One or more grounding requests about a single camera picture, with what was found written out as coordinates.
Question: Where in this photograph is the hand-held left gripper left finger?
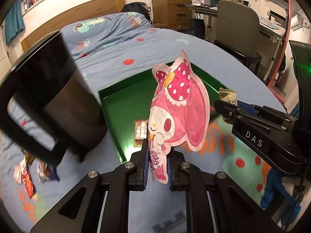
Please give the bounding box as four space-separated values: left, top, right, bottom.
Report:
29 138 149 233

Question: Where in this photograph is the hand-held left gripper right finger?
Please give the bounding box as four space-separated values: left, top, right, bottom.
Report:
168 150 275 233

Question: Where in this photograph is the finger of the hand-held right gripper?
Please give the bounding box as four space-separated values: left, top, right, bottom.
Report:
237 101 298 124
214 99 282 130

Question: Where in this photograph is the pink cartoon snack packet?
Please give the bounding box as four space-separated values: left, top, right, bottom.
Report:
147 49 210 184

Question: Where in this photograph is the clear brown candy packet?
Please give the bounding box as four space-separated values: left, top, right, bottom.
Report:
134 119 149 143

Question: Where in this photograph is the green tray box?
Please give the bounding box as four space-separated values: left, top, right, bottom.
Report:
98 58 231 164

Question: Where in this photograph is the person's right hand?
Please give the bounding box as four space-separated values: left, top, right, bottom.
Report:
260 169 303 232

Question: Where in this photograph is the white and blue snack packet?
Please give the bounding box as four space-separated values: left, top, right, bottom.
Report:
37 160 60 183

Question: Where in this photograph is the pink hoop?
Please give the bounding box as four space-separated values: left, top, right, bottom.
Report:
267 0 295 105

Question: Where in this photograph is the grey chair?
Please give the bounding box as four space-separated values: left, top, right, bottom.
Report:
214 0 262 74

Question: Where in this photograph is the white desk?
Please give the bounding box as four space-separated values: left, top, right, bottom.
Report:
186 1 287 45

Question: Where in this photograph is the dark shopping bag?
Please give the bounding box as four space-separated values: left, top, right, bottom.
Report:
190 13 206 39

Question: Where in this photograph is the blue printed blanket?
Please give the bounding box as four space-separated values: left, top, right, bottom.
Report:
0 12 292 233

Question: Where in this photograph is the black and silver kettle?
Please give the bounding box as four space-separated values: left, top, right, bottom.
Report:
0 29 107 165

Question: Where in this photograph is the wooden drawer cabinet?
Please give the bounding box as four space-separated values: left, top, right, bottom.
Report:
152 0 192 29

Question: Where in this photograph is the black backpack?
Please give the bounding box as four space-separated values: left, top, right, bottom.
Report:
121 2 152 25

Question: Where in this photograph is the wooden headboard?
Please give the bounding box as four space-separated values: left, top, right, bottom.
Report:
21 0 124 51

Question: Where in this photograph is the teal curtain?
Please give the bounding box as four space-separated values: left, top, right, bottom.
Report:
5 0 26 44

